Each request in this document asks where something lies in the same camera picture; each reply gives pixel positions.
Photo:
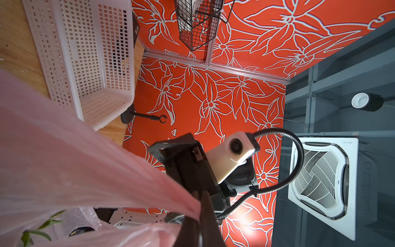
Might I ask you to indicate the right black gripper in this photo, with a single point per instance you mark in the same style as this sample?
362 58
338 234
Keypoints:
185 161

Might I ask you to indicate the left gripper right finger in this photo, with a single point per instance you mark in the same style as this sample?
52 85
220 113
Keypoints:
211 235

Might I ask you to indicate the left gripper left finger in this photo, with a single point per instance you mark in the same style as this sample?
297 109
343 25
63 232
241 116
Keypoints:
189 233

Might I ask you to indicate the pink plastic bag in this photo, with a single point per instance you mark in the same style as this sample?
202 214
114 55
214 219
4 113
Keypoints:
51 161

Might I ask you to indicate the white perforated plastic basket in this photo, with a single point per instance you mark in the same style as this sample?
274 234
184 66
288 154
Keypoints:
86 51

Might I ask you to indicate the pineapple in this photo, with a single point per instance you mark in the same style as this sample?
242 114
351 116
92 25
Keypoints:
27 235

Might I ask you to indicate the right black round stand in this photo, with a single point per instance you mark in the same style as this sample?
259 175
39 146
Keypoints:
128 116

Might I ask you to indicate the white ceiling air conditioner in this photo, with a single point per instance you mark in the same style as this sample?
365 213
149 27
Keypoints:
326 187

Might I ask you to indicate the black box yellow label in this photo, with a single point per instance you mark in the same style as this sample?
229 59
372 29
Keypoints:
136 29

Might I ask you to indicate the black ceiling spotlight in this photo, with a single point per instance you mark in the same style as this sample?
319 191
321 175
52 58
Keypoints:
367 102

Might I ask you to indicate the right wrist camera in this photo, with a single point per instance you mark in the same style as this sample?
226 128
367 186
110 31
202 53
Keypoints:
232 153

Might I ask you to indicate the black wire wall basket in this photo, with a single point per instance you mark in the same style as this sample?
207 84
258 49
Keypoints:
198 21

